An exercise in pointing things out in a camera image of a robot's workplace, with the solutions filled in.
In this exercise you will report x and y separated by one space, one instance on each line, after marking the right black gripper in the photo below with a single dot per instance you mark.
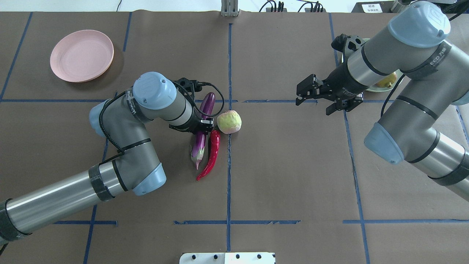
338 81

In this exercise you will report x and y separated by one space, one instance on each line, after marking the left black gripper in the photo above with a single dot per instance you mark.
196 125

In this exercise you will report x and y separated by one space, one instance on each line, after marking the red chili pepper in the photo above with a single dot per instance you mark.
215 141

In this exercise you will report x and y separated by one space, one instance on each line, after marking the purple eggplant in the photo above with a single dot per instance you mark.
197 149

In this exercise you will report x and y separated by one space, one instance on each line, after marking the green yellow apple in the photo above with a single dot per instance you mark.
229 122

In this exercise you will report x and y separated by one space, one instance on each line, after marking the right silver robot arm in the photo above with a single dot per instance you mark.
415 43

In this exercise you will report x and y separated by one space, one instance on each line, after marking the green plate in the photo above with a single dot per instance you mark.
351 45

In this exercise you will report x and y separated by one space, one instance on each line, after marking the white label card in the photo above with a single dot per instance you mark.
372 8

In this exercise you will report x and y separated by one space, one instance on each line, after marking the pink plate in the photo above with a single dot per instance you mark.
82 56

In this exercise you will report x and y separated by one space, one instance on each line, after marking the white metal base plate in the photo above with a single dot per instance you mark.
228 258

